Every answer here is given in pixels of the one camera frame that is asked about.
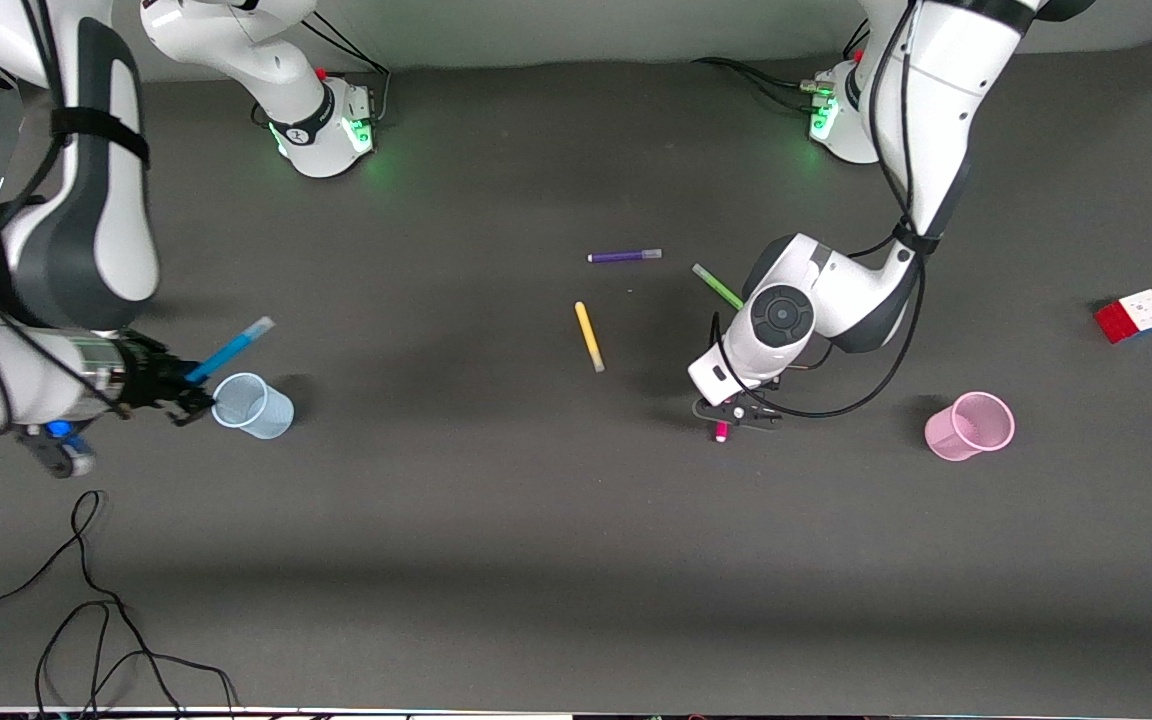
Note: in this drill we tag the yellow marker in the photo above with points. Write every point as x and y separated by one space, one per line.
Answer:
588 335

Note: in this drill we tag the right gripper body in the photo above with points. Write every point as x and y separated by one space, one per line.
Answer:
148 376

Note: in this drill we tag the purple marker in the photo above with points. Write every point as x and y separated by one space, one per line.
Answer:
621 256

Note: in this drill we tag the red white puzzle cube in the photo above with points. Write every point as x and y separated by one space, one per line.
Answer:
1131 318

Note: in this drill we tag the blue marker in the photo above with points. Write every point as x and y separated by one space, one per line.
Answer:
236 345

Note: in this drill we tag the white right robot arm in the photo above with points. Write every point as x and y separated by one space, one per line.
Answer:
86 200

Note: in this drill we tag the translucent blue cup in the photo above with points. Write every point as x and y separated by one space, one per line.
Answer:
271 415

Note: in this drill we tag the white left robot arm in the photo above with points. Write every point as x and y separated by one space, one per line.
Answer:
946 100

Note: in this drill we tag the green marker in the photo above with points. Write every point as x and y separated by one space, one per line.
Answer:
711 280

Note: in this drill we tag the translucent pink cup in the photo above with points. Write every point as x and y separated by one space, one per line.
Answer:
946 435

